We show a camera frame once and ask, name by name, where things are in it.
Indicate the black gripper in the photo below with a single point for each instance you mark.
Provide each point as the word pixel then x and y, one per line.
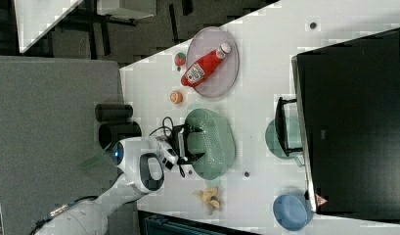
pixel 178 134

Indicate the green oval strainer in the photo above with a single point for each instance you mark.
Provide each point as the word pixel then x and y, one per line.
pixel 215 141

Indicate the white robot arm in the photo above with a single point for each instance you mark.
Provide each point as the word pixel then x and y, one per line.
pixel 143 162

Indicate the toy orange half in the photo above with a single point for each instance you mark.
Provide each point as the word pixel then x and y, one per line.
pixel 176 97

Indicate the toy peeled banana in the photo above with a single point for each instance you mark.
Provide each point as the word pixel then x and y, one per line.
pixel 209 198

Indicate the grey round plate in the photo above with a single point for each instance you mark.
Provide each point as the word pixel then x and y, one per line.
pixel 222 80

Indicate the red ketchup bottle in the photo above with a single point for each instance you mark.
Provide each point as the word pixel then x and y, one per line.
pixel 204 67

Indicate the red toy tomato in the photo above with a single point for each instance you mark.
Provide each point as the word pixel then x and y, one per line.
pixel 180 59

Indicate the small black cylinder cup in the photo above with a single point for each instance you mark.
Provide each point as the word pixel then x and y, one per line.
pixel 111 112

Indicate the green spatula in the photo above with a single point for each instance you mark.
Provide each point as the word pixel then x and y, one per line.
pixel 101 155

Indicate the green mug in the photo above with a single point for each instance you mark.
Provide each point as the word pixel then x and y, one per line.
pixel 294 141

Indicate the blue bowl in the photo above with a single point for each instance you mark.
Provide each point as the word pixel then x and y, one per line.
pixel 292 211

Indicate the black toaster oven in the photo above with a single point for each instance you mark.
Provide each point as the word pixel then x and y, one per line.
pixel 348 106

